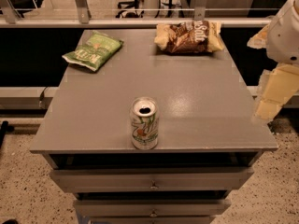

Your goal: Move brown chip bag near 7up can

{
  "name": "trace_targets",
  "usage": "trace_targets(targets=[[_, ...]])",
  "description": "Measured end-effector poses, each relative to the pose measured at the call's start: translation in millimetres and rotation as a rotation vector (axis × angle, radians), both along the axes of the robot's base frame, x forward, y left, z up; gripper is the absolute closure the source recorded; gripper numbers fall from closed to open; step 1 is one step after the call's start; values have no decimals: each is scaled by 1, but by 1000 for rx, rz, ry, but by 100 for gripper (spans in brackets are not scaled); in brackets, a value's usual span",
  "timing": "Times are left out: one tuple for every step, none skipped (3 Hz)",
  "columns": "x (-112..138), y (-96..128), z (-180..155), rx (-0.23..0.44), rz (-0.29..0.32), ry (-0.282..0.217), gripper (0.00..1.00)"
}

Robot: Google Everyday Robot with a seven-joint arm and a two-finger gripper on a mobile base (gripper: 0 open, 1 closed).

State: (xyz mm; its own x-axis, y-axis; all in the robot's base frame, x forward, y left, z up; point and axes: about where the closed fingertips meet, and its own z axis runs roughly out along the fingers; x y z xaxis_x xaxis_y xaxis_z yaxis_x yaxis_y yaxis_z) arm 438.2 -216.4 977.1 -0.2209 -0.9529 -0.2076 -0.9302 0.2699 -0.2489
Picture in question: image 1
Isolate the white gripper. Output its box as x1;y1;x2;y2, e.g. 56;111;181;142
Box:
247;0;299;121

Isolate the lower grey drawer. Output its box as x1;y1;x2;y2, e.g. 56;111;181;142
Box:
74;200;231;217

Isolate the grey drawer cabinet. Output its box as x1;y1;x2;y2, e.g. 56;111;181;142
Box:
31;29;277;224

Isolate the green chip bag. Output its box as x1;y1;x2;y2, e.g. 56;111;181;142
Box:
63;31;123;72

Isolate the black office chair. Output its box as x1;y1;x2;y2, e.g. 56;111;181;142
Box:
116;0;143;19

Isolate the brown chip bag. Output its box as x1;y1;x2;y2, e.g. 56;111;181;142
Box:
154;21;224;54

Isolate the black cable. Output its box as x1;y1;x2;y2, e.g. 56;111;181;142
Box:
38;86;50;110

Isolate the white green 7up can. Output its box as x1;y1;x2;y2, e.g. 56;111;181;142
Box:
130;97;160;150

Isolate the grey drawer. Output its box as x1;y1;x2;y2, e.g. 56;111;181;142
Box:
74;200;231;217
50;167;253;193

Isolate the upper grey drawer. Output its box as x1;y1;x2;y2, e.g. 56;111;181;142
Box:
50;167;253;193

